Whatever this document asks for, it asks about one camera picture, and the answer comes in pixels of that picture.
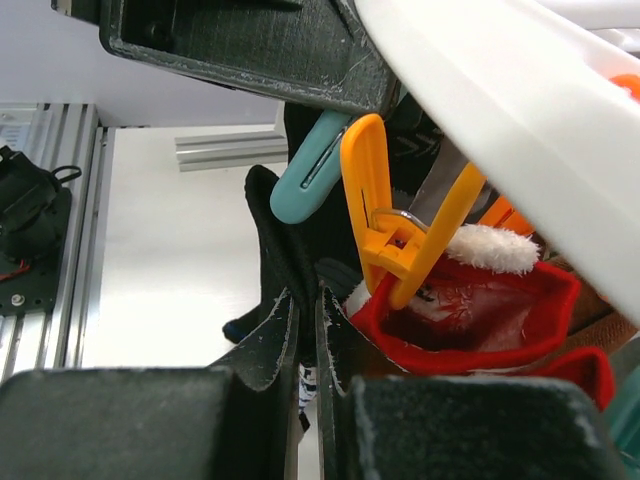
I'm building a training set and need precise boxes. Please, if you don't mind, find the orange clothes peg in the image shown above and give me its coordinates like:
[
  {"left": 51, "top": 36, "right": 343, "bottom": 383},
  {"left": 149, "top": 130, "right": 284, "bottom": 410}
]
[{"left": 478, "top": 196, "right": 535, "bottom": 236}]

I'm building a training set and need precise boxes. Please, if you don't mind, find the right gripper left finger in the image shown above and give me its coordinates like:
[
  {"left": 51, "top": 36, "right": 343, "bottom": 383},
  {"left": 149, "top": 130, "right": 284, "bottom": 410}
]
[{"left": 1, "top": 292, "right": 300, "bottom": 479}]

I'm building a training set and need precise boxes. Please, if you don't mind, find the red santa sock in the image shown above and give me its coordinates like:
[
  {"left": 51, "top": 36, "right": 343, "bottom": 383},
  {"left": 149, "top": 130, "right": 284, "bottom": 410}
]
[{"left": 344, "top": 253, "right": 615, "bottom": 409}]

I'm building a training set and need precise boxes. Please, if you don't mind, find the teal clothes peg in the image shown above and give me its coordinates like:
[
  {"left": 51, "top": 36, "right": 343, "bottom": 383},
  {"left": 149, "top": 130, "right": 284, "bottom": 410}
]
[{"left": 270, "top": 111, "right": 355, "bottom": 224}]

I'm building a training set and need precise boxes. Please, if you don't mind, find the white round clip hanger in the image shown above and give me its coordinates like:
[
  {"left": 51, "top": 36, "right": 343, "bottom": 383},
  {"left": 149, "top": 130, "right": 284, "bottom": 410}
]
[{"left": 355, "top": 1, "right": 639, "bottom": 321}]

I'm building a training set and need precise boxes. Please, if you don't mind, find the brown sock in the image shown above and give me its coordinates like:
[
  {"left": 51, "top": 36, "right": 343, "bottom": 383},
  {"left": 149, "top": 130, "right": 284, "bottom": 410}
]
[{"left": 547, "top": 255, "right": 638, "bottom": 355}]

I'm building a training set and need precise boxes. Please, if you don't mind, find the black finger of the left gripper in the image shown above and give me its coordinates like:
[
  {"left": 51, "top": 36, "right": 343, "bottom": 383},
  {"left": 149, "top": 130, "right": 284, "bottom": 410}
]
[{"left": 51, "top": 0, "right": 398, "bottom": 114}]

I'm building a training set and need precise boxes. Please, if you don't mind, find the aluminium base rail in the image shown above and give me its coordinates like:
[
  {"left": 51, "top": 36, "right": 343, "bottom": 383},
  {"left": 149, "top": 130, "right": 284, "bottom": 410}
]
[{"left": 1, "top": 103, "right": 113, "bottom": 379}]

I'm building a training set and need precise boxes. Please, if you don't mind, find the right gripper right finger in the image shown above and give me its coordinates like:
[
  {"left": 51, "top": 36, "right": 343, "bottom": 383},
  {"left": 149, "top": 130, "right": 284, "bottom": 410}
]
[{"left": 315, "top": 287, "right": 625, "bottom": 479}]

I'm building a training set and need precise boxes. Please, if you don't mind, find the yellow clothes peg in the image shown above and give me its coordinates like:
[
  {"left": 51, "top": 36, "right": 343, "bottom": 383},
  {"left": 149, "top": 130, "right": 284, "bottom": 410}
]
[{"left": 340, "top": 114, "right": 486, "bottom": 310}]

